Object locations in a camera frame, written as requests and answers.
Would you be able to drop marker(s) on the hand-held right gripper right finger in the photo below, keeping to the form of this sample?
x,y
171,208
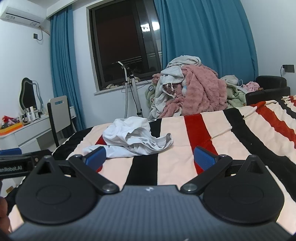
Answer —
x,y
204,160

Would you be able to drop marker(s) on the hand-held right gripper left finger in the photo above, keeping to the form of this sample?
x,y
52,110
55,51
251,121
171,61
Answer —
x,y
96,158

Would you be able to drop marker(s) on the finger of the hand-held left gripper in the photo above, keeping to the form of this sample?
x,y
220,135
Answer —
x,y
42,154

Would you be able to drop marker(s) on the white garment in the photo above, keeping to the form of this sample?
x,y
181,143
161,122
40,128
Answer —
x,y
129,136

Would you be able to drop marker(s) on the white desk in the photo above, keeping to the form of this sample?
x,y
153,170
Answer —
x,y
27,132

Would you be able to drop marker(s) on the red black cream striped blanket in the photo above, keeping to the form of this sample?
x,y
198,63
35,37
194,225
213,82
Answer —
x,y
175,148

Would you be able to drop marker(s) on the orange tray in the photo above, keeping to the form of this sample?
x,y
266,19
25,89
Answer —
x,y
10,129

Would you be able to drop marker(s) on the group of cosmetic bottles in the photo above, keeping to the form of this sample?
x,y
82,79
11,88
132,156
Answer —
x,y
31,114

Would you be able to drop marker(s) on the grey back chair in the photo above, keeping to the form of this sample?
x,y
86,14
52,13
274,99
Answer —
x,y
60,111

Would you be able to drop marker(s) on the wavy edge mirror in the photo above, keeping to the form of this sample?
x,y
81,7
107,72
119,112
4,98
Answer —
x,y
29,92

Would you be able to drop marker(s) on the pink fluffy blanket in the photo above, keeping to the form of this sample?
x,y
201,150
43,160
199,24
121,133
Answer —
x,y
201,92

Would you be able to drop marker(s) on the green fleece blanket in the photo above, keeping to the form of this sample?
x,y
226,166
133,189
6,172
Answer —
x,y
233,95

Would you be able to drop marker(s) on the garment steamer stand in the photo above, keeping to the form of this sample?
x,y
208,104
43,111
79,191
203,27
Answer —
x,y
136,97

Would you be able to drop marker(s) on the plaid cloth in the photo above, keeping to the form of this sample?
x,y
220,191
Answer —
x,y
168,89

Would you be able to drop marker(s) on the pale green printed cloth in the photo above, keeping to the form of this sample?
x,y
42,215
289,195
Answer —
x,y
150,95

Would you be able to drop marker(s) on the blue curtain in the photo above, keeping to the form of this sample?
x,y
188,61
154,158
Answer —
x,y
203,32
64,69

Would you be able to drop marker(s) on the small pink cloth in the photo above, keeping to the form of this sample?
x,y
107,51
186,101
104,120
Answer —
x,y
252,86

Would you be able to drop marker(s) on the grey garment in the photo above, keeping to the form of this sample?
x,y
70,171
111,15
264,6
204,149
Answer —
x,y
171,74

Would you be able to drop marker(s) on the black armchair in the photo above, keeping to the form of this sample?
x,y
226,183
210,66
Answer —
x,y
270,82

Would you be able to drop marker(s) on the dark window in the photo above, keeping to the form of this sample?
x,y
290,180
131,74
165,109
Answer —
x,y
120,41

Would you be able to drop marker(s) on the white air conditioner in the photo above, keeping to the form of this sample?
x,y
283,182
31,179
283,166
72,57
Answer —
x,y
20,11

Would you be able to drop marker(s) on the small wall outlet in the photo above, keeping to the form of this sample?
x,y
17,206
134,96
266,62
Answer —
x,y
35,36

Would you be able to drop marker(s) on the black wall socket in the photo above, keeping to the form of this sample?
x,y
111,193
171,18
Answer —
x,y
288,68

